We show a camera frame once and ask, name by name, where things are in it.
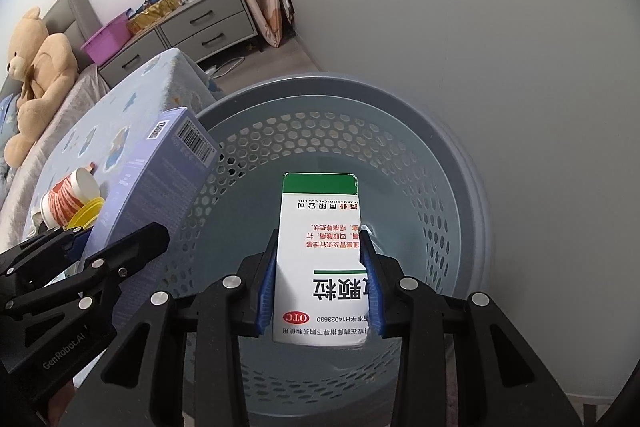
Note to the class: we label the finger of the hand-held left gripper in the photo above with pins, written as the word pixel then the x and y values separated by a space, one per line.
pixel 125 264
pixel 50 249

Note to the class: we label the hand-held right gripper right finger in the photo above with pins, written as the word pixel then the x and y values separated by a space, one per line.
pixel 372 297

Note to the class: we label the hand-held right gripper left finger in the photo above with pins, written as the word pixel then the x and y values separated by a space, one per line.
pixel 265 302

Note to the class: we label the white paper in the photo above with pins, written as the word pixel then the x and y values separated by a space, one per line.
pixel 39 221

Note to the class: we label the red and white paper cup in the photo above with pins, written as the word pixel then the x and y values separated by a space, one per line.
pixel 65 202

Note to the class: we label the white and green medicine box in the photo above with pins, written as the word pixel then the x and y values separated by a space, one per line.
pixel 320 257

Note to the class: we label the purple-blue cardboard box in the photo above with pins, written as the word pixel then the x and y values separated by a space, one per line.
pixel 150 187

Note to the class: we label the grey perforated plastic basket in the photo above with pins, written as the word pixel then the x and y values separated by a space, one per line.
pixel 425 187

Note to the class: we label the yellow plastic lid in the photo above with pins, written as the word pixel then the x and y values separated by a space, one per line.
pixel 87 213

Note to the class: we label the blue star-print pillow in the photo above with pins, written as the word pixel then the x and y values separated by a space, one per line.
pixel 6 117

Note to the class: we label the light blue printed blanket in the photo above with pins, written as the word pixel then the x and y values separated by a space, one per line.
pixel 125 107

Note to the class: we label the beige teddy bear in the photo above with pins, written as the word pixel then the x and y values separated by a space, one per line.
pixel 45 62

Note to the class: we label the purple plastic bin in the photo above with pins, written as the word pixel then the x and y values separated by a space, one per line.
pixel 105 42

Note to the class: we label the grey upholstered headboard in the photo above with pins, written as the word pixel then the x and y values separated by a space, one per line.
pixel 77 17

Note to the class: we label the gold gift box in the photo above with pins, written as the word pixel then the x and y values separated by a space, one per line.
pixel 150 17

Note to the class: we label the grey dresser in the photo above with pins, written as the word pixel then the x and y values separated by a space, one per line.
pixel 210 27

